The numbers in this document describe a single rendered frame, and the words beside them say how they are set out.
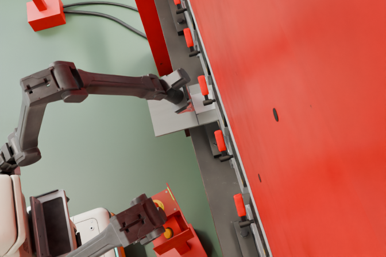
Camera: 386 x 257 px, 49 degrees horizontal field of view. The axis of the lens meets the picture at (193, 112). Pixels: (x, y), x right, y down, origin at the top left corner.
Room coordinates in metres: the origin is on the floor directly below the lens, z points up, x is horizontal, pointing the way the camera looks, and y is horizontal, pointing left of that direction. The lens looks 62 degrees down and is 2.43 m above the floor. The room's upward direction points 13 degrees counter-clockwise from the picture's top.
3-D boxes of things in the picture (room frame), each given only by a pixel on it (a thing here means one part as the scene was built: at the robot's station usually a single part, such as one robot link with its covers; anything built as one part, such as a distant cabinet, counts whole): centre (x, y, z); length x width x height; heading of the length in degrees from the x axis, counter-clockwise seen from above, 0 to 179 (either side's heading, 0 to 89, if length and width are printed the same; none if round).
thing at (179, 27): (1.41, -0.03, 0.89); 0.30 x 0.05 x 0.03; 3
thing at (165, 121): (0.81, 0.03, 1.00); 0.26 x 0.18 x 0.01; 93
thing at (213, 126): (0.77, -0.06, 0.89); 0.30 x 0.05 x 0.03; 3
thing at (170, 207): (0.46, 0.21, 0.75); 0.20 x 0.16 x 0.18; 16
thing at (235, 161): (0.44, -0.13, 1.26); 0.15 x 0.09 x 0.17; 3
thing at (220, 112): (0.64, -0.12, 1.26); 0.15 x 0.09 x 0.17; 3
